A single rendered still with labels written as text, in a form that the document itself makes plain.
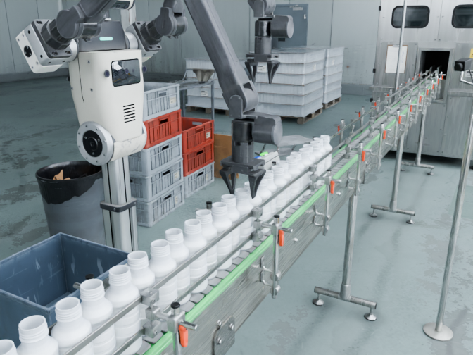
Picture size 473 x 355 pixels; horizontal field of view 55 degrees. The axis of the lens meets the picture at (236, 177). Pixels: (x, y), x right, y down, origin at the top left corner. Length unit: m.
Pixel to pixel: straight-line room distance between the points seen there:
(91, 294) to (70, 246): 0.75
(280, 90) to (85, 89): 6.45
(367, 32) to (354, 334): 9.46
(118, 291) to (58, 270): 0.77
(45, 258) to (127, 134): 0.50
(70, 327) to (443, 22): 5.32
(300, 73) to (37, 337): 7.22
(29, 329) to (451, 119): 5.40
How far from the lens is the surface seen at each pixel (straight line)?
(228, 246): 1.13
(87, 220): 3.27
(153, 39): 1.82
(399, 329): 2.77
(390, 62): 5.79
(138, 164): 3.69
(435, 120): 5.81
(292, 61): 7.79
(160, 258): 0.92
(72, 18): 1.40
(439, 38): 5.72
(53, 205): 3.24
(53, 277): 1.60
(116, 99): 1.61
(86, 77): 1.62
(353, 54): 11.58
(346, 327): 2.71
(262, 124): 1.11
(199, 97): 8.80
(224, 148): 4.79
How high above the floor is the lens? 1.58
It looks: 18 degrees down
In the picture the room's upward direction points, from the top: straight up
